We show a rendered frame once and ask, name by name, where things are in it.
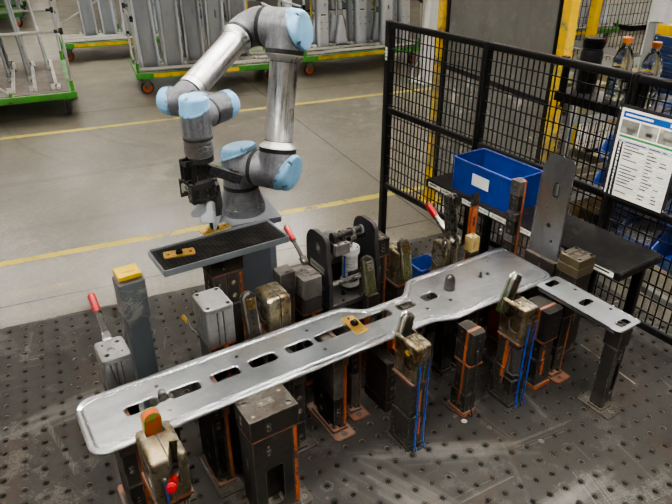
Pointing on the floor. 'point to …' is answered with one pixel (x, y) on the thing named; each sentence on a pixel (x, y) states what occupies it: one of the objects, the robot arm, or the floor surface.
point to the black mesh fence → (512, 135)
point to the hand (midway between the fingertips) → (214, 223)
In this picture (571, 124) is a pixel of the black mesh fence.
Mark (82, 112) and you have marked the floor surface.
